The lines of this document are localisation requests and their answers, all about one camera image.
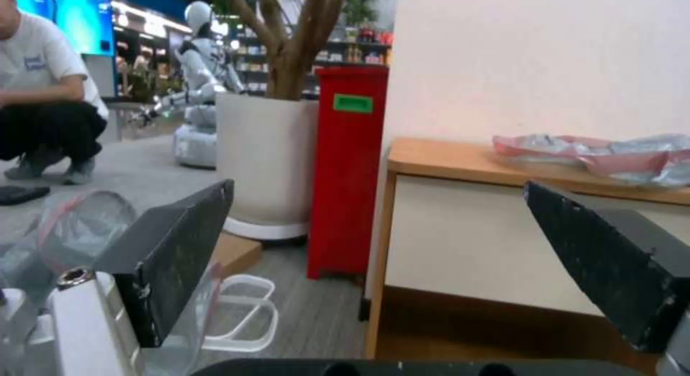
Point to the pink grey garbage bag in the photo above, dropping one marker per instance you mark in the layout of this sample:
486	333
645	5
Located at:
598	154

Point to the blue display screen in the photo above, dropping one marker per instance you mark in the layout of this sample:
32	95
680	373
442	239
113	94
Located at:
81	18

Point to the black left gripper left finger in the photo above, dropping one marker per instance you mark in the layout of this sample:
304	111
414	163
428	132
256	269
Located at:
172	246

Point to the person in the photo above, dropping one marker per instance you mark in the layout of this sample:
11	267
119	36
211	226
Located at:
43	97

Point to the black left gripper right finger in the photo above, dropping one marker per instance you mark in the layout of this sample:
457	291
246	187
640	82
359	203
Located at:
609	255

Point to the white divided plastic tray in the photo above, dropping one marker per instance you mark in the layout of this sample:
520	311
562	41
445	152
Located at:
242	307

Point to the store shelf with goods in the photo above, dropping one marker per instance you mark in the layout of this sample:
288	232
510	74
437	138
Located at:
350	48

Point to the white humanoid robot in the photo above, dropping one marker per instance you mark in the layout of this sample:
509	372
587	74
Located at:
202	89

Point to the brown tree trunk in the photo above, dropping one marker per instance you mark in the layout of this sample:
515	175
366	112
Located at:
288	40

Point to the clear plastic trash can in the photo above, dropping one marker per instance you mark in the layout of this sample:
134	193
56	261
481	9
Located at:
70	238

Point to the red tall cabinet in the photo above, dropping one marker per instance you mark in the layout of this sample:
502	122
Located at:
347	166

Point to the white round plant pot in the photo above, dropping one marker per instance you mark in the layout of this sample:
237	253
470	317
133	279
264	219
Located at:
264	166

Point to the wooden side table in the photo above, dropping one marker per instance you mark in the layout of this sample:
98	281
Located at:
485	246

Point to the flat wooden board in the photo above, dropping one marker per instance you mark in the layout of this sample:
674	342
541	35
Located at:
237	252

